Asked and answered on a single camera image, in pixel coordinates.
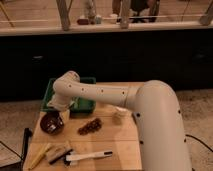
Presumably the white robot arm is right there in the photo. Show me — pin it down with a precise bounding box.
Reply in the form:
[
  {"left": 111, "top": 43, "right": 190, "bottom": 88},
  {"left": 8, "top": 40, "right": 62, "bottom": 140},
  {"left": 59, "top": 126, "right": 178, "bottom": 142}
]
[{"left": 50, "top": 71, "right": 192, "bottom": 171}]

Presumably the purple bowl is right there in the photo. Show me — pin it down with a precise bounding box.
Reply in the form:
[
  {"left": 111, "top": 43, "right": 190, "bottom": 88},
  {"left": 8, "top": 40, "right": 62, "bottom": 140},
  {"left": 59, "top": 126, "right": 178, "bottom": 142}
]
[{"left": 40, "top": 111, "right": 64, "bottom": 135}]

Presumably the green plastic tray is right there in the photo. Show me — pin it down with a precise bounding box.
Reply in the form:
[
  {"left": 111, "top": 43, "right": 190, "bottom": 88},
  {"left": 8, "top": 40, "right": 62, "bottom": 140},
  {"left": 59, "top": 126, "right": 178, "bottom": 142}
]
[{"left": 41, "top": 77, "right": 96, "bottom": 114}]

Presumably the brown grape bunch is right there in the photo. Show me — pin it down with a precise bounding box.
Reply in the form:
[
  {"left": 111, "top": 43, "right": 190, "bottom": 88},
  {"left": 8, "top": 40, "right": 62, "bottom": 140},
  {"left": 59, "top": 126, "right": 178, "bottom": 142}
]
[{"left": 78, "top": 118, "right": 102, "bottom": 135}]

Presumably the white dish brush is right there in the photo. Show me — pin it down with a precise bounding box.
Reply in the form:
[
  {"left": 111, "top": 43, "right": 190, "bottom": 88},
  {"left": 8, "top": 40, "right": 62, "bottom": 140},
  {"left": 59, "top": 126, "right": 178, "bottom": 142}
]
[{"left": 64, "top": 151, "right": 113, "bottom": 165}]

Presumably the wooden scrub brush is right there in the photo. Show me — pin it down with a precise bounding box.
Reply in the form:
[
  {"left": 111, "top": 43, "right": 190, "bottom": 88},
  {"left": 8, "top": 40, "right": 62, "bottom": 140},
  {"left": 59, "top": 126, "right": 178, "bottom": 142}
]
[{"left": 46, "top": 141, "right": 71, "bottom": 164}]

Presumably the black cable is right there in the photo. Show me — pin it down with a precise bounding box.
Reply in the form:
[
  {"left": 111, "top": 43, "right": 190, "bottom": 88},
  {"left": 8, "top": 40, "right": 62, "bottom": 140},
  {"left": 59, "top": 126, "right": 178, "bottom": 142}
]
[{"left": 185, "top": 134, "right": 213, "bottom": 154}]

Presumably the black chair frame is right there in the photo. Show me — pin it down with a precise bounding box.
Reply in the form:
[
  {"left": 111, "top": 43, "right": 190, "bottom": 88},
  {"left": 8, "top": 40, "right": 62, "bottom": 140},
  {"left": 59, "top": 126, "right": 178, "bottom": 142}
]
[{"left": 0, "top": 128, "right": 32, "bottom": 171}]

